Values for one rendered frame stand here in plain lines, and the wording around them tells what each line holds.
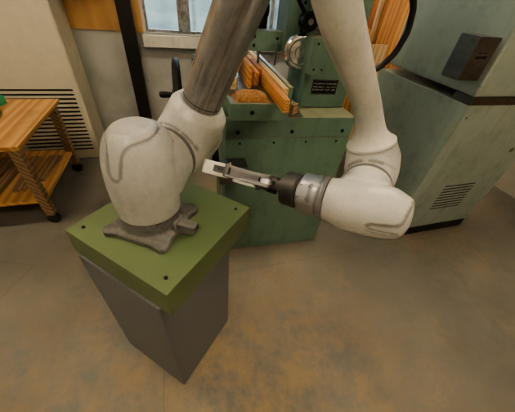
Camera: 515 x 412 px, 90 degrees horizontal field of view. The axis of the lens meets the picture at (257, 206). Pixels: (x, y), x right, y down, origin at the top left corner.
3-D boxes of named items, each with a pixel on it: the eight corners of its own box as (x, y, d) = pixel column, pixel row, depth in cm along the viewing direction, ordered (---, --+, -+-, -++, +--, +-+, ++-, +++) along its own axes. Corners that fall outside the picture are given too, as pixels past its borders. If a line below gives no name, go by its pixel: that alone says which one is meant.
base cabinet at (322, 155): (216, 201, 184) (213, 100, 138) (292, 195, 197) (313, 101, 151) (224, 250, 152) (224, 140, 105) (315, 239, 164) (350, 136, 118)
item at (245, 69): (238, 73, 113) (239, 52, 108) (241, 73, 113) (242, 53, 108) (247, 88, 98) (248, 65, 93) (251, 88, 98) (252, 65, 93)
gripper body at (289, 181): (310, 178, 59) (274, 170, 63) (300, 171, 51) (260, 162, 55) (301, 209, 59) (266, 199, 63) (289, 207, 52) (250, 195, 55)
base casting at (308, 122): (214, 100, 138) (214, 82, 132) (313, 101, 151) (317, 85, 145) (226, 140, 105) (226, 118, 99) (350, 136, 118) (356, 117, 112)
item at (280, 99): (245, 64, 127) (246, 55, 124) (249, 64, 127) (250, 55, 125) (282, 113, 82) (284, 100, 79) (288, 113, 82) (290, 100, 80)
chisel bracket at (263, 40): (244, 51, 109) (246, 27, 103) (276, 52, 112) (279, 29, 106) (248, 55, 103) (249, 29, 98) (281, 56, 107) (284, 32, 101)
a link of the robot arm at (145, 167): (100, 216, 62) (63, 129, 48) (148, 177, 76) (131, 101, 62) (158, 235, 59) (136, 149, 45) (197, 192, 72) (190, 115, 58)
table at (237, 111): (194, 72, 130) (194, 59, 126) (253, 73, 137) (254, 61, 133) (202, 122, 86) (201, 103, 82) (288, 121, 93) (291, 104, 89)
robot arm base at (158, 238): (179, 260, 61) (176, 244, 57) (100, 235, 65) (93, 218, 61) (212, 212, 75) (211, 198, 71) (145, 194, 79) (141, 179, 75)
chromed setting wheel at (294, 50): (279, 68, 103) (284, 31, 95) (309, 69, 105) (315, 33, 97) (282, 69, 100) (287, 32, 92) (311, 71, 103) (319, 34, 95)
